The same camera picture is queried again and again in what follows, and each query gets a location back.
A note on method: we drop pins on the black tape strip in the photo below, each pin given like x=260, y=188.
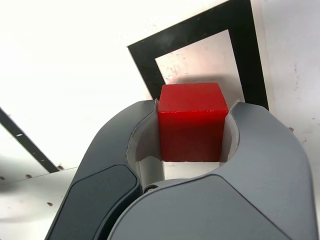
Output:
x=25, y=140

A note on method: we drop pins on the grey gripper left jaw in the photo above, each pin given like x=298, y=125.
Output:
x=100, y=185

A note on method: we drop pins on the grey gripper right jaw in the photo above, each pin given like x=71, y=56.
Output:
x=237, y=200

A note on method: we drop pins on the black tape square outline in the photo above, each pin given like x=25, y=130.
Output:
x=146, y=65

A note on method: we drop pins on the red cube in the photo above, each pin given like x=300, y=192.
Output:
x=191, y=132

